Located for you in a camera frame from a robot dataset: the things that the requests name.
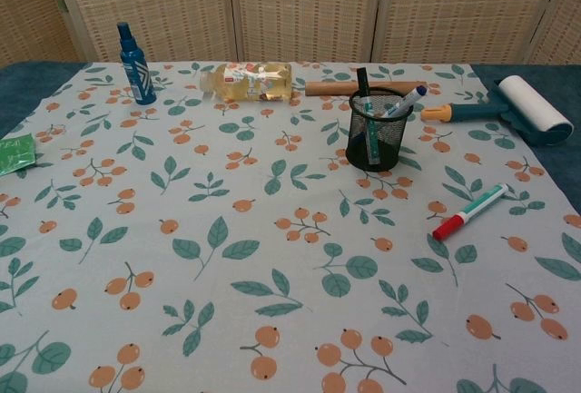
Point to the black mesh pen holder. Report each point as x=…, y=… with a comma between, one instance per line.
x=380, y=139

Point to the black marker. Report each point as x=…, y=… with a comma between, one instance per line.
x=367, y=111

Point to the blue capped marker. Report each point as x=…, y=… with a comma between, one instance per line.
x=405, y=100

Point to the red capped white marker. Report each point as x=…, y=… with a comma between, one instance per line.
x=472, y=211

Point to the fruit and leaf print tablecloth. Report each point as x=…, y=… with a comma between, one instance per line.
x=254, y=252

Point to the wooden rolling pin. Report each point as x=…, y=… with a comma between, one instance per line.
x=333, y=88

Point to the clear plastic bottle yellow liquid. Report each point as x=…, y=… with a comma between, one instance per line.
x=254, y=82

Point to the woven bamboo folding screen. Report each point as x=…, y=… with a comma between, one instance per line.
x=290, y=7

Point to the blue spray bottle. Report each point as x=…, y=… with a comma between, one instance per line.
x=136, y=71

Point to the teal lint roller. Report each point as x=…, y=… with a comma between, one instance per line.
x=531, y=109

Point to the green foil packet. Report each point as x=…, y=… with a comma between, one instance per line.
x=13, y=154

